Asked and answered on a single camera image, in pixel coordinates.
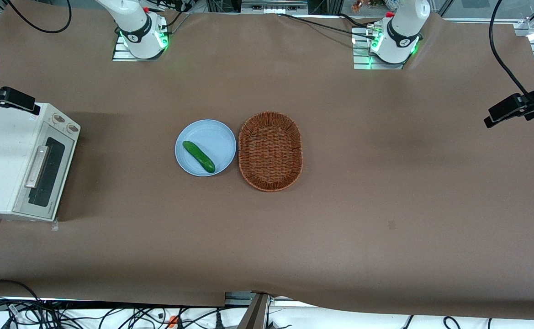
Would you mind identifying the brown paper table cover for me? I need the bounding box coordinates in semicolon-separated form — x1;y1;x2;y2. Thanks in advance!
0;7;534;320

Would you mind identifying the green cucumber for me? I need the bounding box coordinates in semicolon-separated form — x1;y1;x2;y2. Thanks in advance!
182;141;216;173

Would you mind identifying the light blue round plate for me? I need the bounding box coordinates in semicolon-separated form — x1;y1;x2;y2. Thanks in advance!
174;119;237;177

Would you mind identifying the brown oval wicker basket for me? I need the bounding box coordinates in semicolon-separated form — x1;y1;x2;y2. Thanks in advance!
238;111;303;192

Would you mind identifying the grey background device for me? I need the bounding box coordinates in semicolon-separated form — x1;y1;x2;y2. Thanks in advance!
241;0;308;14

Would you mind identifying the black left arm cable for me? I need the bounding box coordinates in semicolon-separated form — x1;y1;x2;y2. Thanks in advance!
489;0;534;112

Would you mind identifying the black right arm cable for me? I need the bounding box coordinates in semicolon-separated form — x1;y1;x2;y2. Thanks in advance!
0;0;72;85

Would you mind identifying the black looped floor cable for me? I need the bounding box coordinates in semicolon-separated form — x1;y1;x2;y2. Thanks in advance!
0;280;41;304

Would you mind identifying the short black base cable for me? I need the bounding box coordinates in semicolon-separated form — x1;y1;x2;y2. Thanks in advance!
339;13;381;30

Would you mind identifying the black cable at arm base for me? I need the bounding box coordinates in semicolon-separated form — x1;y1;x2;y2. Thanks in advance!
165;8;192;35

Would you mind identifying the long black base cable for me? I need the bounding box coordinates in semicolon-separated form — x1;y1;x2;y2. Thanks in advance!
276;13;377;39

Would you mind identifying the aluminium extrusion bracket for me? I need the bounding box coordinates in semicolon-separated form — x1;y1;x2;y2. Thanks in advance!
225;291;274;306

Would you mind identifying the dark angled post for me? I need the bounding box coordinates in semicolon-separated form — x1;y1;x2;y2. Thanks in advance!
237;294;270;329

